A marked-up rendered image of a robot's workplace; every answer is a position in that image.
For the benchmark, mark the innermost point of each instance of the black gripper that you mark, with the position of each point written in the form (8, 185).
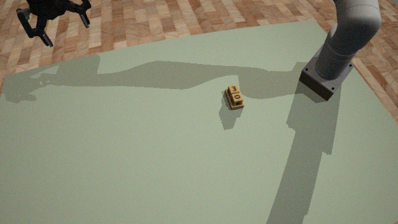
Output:
(49, 10)

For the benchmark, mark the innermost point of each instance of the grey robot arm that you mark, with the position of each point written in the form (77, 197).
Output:
(358, 22)

